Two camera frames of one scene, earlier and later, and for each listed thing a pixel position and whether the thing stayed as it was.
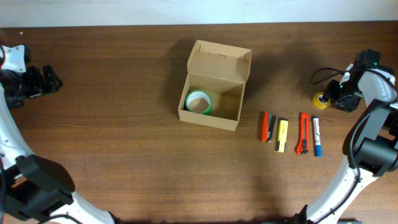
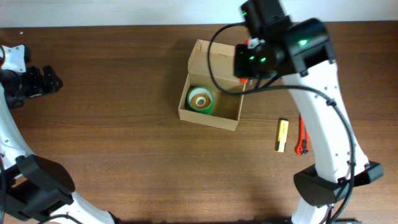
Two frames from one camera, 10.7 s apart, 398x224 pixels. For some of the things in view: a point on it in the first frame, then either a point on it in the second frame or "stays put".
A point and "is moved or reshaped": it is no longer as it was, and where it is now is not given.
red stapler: [268, 122] -> [244, 81]
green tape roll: [199, 94] is moved or reshaped
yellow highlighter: [283, 132] stays put
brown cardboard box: [222, 71] stays put
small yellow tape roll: [319, 104] is moved or reshaped
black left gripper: [37, 88] stays put
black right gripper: [329, 93] -> [240, 71]
